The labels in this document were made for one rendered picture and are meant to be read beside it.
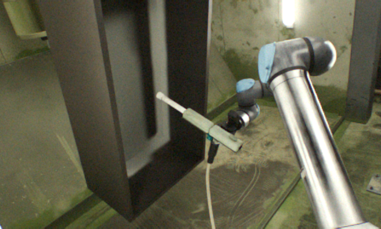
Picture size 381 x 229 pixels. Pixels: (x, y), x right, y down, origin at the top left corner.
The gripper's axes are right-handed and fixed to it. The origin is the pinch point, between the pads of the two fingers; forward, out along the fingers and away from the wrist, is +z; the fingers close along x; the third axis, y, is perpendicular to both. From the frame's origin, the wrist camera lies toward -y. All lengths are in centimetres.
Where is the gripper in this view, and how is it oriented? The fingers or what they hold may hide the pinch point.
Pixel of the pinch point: (214, 138)
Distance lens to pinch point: 134.2
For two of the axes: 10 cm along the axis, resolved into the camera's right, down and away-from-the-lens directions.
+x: -7.7, -5.1, 3.8
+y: -1.8, 7.5, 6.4
